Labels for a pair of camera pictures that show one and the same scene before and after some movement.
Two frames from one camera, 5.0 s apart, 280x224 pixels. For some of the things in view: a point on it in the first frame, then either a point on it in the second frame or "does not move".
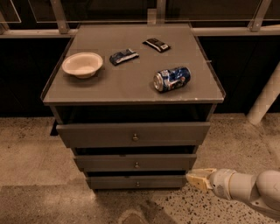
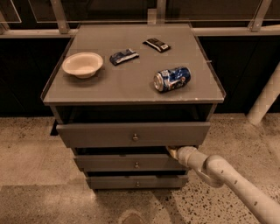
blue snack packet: x=122 y=57 does not move
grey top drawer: x=105 y=135 does not move
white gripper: x=220 y=183 -> x=182 y=155
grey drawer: x=136 y=163 does not move
